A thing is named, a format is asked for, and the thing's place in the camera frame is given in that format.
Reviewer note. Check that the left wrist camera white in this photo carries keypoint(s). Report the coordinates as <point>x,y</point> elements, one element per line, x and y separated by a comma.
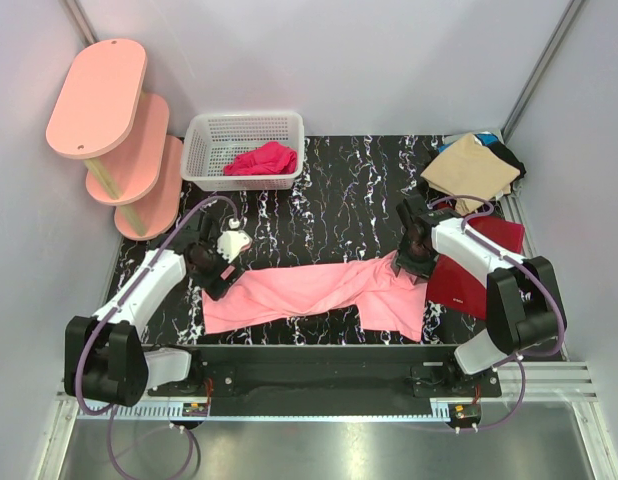
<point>232,242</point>

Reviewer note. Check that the corner aluminium post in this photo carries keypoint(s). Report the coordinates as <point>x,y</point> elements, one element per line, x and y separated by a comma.
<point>548,54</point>
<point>79,21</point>

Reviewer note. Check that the right corner aluminium post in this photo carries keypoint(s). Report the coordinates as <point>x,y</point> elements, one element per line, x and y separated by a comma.
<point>548,54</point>

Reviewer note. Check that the blue folded garment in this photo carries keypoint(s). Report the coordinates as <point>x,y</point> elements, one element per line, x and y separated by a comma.
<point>484,138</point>

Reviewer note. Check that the magenta t shirt in basket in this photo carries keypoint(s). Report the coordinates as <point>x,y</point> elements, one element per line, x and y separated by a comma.
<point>272,158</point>

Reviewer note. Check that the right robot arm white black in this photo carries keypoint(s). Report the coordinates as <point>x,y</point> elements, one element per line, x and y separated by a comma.
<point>524,310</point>

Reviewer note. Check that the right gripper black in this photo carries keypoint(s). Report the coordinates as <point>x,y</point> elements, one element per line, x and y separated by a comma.
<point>401,261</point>

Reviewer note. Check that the left corner aluminium post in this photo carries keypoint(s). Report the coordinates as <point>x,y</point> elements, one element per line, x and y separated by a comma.
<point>79,21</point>

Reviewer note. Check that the black folded garment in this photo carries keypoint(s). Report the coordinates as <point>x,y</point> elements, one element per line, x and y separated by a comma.
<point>507,156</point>

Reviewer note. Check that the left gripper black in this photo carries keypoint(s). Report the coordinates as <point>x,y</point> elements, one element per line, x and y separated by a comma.
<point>215,286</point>

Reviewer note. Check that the pink three tier shelf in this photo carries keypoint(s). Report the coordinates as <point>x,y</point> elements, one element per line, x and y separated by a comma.
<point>104,119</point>

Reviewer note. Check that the beige folded t shirt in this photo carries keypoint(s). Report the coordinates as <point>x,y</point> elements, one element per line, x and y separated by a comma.
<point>467,167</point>

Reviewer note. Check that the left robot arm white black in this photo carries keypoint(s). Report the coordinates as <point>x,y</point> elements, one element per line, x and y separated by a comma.
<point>105,359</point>

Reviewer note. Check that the aluminium frame rail front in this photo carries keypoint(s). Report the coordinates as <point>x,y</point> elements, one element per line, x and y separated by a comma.
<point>533,382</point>

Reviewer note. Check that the red plastic folding board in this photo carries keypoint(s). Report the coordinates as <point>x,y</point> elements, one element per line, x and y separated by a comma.
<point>452,286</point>

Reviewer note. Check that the white plastic laundry basket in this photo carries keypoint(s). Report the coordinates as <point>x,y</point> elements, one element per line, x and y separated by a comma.
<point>213,141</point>

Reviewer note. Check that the light pink t shirt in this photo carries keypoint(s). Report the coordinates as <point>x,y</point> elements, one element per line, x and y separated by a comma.
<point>386,300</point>

